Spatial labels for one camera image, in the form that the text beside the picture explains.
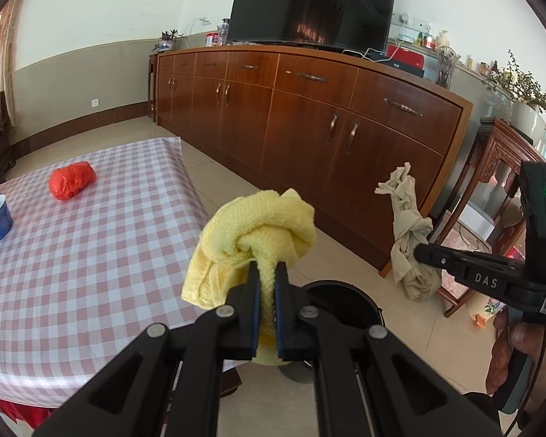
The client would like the pink checkered tablecloth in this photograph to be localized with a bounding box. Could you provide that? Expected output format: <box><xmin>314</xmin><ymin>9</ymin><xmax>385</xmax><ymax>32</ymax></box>
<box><xmin>0</xmin><ymin>137</ymin><xmax>252</xmax><ymax>409</ymax></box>

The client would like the crumpled red plastic bag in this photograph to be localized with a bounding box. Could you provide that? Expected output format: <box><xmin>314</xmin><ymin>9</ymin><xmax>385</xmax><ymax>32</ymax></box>
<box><xmin>48</xmin><ymin>161</ymin><xmax>96</xmax><ymax>202</ymax></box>

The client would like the black television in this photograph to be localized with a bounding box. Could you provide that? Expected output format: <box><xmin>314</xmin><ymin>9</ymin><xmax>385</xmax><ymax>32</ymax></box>
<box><xmin>226</xmin><ymin>0</ymin><xmax>399</xmax><ymax>54</ymax></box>

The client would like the glass vase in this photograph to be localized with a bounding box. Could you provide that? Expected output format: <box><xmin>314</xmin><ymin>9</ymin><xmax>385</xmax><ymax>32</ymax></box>
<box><xmin>435</xmin><ymin>46</ymin><xmax>462</xmax><ymax>90</ymax></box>

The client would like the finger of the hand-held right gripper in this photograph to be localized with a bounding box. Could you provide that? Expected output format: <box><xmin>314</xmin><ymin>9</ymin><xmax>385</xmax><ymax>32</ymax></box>
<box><xmin>413</xmin><ymin>243</ymin><xmax>546</xmax><ymax>313</ymax></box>

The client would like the yellow cloth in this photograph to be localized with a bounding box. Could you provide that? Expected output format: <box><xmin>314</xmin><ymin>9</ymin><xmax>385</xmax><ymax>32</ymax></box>
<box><xmin>181</xmin><ymin>188</ymin><xmax>317</xmax><ymax>367</ymax></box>

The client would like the carved wooden stand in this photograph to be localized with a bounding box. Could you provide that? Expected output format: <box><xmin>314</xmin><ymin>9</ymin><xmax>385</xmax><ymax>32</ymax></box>
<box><xmin>443</xmin><ymin>117</ymin><xmax>546</xmax><ymax>320</ymax></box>

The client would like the red box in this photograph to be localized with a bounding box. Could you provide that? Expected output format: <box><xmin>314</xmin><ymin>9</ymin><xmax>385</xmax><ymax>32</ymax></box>
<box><xmin>386</xmin><ymin>44</ymin><xmax>427</xmax><ymax>78</ymax></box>

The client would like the black trash bin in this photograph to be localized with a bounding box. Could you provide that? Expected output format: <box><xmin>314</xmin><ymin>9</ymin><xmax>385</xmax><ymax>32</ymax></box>
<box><xmin>279</xmin><ymin>279</ymin><xmax>387</xmax><ymax>384</ymax></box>

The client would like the brown wooden sideboard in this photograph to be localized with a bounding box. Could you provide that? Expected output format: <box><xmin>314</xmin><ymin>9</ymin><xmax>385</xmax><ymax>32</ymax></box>
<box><xmin>155</xmin><ymin>45</ymin><xmax>474</xmax><ymax>279</ymax></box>

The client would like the beige rag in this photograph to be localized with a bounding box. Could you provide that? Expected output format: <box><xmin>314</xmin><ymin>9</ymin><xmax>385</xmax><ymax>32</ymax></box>
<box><xmin>375</xmin><ymin>162</ymin><xmax>443</xmax><ymax>302</ymax></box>

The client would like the small potted plant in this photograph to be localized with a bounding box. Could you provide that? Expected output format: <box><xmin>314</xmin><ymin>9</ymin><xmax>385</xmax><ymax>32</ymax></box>
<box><xmin>153</xmin><ymin>29</ymin><xmax>185</xmax><ymax>52</ymax></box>

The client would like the person's right hand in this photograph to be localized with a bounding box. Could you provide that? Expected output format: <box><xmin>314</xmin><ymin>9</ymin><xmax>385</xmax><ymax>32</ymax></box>
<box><xmin>484</xmin><ymin>313</ymin><xmax>546</xmax><ymax>393</ymax></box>

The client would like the large plant in white pot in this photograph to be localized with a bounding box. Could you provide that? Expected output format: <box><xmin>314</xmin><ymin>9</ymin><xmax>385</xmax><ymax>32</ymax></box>
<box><xmin>481</xmin><ymin>50</ymin><xmax>546</xmax><ymax>147</ymax></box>

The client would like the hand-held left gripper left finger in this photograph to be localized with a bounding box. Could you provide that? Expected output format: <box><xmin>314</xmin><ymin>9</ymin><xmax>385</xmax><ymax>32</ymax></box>
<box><xmin>34</xmin><ymin>261</ymin><xmax>261</xmax><ymax>437</ymax></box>

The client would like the red table skirt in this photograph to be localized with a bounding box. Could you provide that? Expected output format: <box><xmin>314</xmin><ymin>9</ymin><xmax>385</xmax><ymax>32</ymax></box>
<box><xmin>0</xmin><ymin>394</ymin><xmax>54</xmax><ymax>430</ymax></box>

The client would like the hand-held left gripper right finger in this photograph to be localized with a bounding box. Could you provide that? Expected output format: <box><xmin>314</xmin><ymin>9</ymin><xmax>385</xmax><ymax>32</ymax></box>
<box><xmin>274</xmin><ymin>261</ymin><xmax>504</xmax><ymax>437</ymax></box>

